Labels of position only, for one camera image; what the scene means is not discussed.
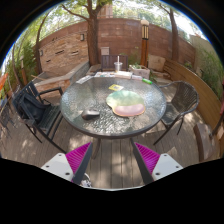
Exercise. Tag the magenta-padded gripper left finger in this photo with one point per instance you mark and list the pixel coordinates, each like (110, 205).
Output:
(78, 156)

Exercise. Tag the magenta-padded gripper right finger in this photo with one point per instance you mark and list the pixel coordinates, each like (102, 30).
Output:
(148, 156)

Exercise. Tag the grey computer mouse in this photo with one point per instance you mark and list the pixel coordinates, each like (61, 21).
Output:
(90, 114)

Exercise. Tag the green and pink mouse pad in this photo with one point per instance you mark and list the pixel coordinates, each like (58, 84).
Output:
(125, 101)

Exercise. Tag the black slatted chair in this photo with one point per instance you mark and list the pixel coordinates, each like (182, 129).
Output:
(50, 118)

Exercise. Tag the dark wicker chair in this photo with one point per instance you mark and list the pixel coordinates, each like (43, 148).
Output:
(183, 98)

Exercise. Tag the black bag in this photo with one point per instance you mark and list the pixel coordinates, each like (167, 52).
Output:
(30, 106)

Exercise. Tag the green marker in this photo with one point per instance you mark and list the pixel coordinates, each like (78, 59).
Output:
(147, 81)

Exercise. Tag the yellow card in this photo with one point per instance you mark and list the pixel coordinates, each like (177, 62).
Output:
(116, 87)

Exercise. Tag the stone counter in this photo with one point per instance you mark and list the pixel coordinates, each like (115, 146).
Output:
(58, 80)

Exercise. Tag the small white booklet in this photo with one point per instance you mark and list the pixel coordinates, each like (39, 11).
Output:
(137, 77)

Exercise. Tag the curved wooden bench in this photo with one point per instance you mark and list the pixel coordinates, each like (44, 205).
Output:
(200, 90)

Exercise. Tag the thick white book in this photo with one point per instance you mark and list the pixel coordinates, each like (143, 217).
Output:
(123, 75)

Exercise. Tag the stone planter with plant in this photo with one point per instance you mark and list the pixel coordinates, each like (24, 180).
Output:
(140, 71)

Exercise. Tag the colourful open magazine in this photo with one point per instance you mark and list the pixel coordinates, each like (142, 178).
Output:
(104, 74)

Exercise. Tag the beige stone slab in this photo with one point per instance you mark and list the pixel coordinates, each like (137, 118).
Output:
(156, 62)

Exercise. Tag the clear plastic cup with straw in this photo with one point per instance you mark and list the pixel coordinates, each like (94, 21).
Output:
(118, 66)

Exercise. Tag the dark wooden slatted chair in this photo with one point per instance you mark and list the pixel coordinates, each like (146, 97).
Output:
(108, 62)

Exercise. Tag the thick tree trunk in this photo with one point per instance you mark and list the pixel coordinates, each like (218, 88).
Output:
(92, 40)

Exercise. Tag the thin tree trunk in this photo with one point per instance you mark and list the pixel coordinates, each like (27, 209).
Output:
(174, 36)

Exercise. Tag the grey wall box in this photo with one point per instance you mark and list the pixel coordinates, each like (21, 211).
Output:
(105, 51)

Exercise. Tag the wooden garden lamp post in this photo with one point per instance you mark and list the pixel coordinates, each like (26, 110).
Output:
(144, 43)

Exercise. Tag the wall lamp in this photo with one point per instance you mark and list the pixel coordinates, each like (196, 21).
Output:
(82, 37)

